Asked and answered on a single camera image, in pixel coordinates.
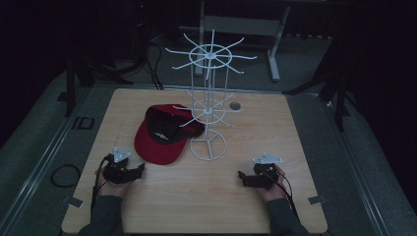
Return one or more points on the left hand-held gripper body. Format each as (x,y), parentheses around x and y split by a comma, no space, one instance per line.
(118,167)

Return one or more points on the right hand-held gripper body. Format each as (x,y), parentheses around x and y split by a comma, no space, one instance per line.
(264,173)

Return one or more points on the red and black cap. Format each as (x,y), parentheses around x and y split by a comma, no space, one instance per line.
(165,133)

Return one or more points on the person's left hand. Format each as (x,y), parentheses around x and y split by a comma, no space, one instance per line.
(111,185)

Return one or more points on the person's right hand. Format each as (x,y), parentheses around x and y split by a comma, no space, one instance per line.
(274,190)

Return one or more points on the grey tape strip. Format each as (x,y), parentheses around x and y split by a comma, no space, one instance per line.
(317,199)
(73,202)

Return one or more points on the black rectangular floor plate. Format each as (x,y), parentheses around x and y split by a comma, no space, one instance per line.
(83,123)

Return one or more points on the grey round table grommet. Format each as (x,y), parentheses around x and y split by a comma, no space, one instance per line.
(235,105)

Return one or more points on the black tripod stand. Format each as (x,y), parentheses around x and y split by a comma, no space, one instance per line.
(331,82)
(95,62)

